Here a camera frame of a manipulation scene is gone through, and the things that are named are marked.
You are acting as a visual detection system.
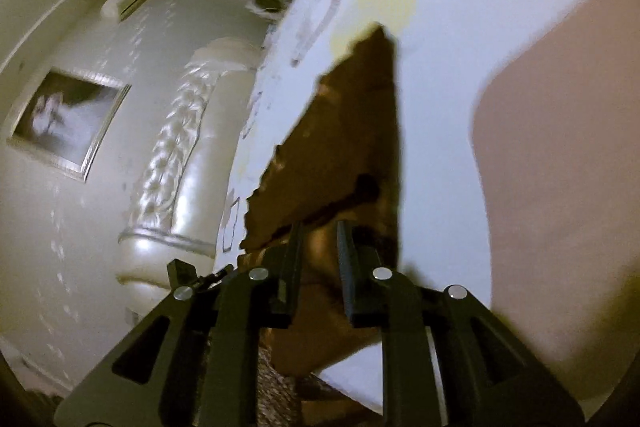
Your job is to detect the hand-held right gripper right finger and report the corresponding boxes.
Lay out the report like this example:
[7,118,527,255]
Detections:
[336,221,586,427]

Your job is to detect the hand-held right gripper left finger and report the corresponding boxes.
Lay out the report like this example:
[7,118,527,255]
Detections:
[52,222,308,427]

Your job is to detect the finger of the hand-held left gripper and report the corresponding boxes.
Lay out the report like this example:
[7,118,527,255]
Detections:
[166,258,236,293]

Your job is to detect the brown plaid sweater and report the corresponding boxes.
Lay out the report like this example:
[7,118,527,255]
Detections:
[237,23,426,378]

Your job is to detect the cream tufted headboard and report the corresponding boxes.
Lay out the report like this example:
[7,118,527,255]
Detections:
[115,37,273,303]

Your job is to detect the patterned rug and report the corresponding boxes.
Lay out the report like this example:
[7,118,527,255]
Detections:
[257,352,351,427]

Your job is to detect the bed with patterned sheet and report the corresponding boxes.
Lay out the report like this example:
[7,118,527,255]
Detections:
[215,0,640,418]

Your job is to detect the framed wall picture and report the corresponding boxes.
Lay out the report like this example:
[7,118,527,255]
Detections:
[6,67,132,182]

